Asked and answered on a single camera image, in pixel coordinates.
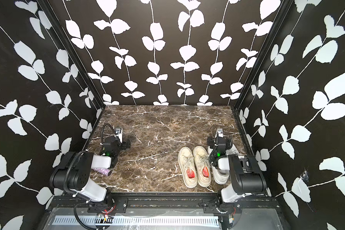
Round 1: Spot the beige sneaker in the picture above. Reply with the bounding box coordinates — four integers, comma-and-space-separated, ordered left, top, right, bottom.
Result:
193, 146, 211, 187
178, 147, 198, 188

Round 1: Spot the red insole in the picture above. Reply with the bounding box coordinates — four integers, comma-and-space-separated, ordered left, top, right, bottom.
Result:
186, 168, 196, 179

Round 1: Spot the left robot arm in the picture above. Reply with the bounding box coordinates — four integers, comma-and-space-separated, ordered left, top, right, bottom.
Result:
50, 123, 131, 202

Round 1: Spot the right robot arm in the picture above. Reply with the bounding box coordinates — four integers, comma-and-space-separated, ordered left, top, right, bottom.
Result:
207, 128, 267, 203

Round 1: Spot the white sneaker outer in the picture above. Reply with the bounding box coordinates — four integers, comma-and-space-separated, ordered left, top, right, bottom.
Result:
225, 144, 239, 155

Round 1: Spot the white sneaker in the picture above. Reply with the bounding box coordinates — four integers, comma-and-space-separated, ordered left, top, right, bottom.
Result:
225, 144, 239, 155
208, 147, 230, 185

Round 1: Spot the purple glitter tube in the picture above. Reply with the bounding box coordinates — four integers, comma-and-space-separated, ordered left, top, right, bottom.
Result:
93, 168, 112, 176

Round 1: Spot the white sneaker inner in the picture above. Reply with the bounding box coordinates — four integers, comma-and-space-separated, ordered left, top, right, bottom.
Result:
208, 147, 230, 185

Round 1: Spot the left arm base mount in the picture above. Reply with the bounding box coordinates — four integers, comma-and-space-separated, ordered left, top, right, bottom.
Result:
88, 193, 128, 215

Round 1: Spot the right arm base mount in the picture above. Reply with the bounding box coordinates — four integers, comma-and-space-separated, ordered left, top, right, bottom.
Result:
197, 195, 242, 216

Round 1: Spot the white vented rail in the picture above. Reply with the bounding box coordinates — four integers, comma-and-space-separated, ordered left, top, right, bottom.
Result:
51, 215, 220, 227

